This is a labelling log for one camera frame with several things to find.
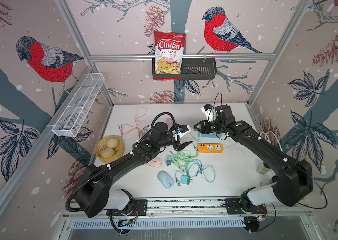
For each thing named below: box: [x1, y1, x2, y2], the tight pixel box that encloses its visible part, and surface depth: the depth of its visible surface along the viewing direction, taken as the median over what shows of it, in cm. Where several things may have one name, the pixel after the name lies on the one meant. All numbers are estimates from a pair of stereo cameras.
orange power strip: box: [197, 143, 224, 153], surface depth 94 cm
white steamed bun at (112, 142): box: [106, 137, 120, 149], surface depth 94 cm
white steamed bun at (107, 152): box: [101, 148, 115, 158], surface depth 91 cm
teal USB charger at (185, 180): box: [181, 175, 193, 185], surface depth 83 cm
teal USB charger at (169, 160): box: [166, 155, 173, 167], surface depth 90 cm
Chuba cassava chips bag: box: [153, 30, 187, 81], surface depth 87 cm
